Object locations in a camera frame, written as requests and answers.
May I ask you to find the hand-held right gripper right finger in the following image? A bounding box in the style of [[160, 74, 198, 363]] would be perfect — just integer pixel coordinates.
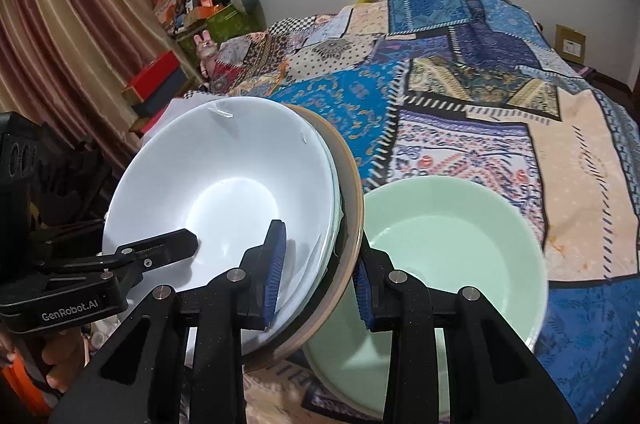
[[352, 229, 581, 424]]

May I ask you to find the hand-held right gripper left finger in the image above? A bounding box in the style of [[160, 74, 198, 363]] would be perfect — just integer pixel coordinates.
[[50, 219, 288, 424]]

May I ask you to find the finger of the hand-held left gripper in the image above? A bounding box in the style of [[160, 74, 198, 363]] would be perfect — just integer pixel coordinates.
[[30, 218, 107, 257], [45, 228, 200, 301]]

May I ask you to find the white bowl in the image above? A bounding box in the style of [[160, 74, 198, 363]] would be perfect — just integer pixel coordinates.
[[101, 96, 346, 345]]

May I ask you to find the pink bowl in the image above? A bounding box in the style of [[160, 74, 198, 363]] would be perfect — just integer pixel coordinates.
[[240, 103, 366, 375]]

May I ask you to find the green bowl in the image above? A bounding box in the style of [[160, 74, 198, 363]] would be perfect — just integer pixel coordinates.
[[301, 175, 550, 421]]

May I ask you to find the person's left forearm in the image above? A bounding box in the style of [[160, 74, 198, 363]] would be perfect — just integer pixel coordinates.
[[0, 354, 56, 420]]

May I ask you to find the person's left hand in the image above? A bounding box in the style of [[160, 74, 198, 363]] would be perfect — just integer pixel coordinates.
[[42, 329, 88, 395]]

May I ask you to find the white folded cloth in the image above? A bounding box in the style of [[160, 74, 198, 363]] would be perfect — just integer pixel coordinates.
[[142, 91, 221, 140]]

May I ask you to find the dark blue box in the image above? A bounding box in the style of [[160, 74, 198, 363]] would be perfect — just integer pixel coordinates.
[[131, 71, 190, 119]]

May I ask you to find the red box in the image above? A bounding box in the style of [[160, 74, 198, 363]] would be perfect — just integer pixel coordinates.
[[122, 50, 182, 103]]

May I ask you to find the patchwork blanket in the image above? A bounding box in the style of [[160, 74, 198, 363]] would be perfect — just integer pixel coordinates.
[[200, 0, 640, 424]]

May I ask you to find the pink bunny toy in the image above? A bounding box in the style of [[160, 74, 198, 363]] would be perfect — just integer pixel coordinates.
[[194, 31, 218, 77]]

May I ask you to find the striped curtain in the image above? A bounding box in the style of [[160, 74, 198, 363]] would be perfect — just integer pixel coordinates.
[[0, 0, 201, 175]]

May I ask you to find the green storage box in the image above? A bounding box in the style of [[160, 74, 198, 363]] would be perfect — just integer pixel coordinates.
[[175, 4, 251, 55]]

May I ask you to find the cardboard box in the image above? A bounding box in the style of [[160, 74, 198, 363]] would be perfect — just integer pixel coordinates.
[[555, 24, 587, 65]]

